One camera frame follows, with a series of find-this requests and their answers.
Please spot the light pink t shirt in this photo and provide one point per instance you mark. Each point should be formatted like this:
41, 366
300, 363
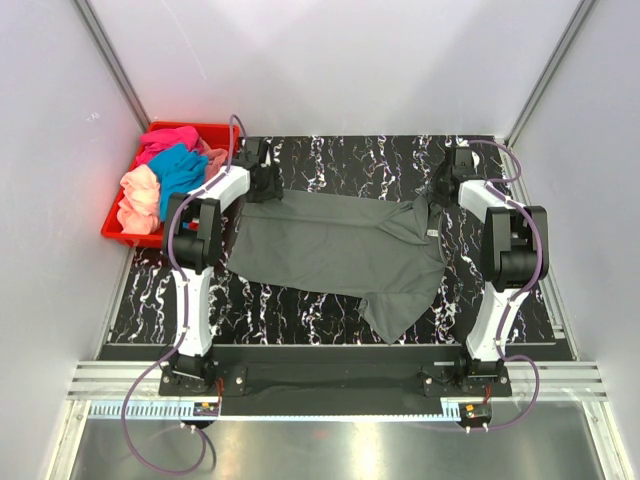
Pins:
216, 158

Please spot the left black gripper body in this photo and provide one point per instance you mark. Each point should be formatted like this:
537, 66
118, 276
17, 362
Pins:
270, 187

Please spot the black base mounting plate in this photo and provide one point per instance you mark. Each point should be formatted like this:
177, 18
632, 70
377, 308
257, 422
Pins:
349, 377

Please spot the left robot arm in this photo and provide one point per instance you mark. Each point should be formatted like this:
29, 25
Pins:
193, 243

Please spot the magenta pink t shirt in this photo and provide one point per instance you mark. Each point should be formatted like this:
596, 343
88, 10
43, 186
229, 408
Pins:
154, 142

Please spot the peach orange t shirt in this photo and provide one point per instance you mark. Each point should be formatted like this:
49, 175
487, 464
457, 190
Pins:
138, 210

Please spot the orange connector box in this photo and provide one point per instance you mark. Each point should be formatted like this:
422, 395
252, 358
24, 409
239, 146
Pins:
477, 410
208, 408

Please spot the slotted white cable duct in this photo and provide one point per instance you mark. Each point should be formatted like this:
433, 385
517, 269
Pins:
435, 410

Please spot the left orange connector box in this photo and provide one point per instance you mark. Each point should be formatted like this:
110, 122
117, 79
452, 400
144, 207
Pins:
208, 408

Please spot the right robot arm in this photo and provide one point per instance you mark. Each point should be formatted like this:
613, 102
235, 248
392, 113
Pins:
514, 257

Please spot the right corner aluminium post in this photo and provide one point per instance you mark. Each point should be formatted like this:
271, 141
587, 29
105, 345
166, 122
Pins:
572, 30

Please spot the grey t shirt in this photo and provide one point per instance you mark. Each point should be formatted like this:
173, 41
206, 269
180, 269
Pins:
386, 254

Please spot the corner aluminium post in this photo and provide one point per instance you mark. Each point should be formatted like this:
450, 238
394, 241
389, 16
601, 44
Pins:
108, 53
572, 30

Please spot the blue t shirt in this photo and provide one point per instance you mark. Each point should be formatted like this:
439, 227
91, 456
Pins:
178, 170

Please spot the right orange connector box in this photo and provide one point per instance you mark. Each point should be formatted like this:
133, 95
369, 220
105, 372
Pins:
477, 410

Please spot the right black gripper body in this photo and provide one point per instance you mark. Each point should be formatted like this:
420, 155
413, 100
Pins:
436, 189

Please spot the left corner aluminium post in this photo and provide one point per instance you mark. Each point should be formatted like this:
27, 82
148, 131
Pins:
108, 53

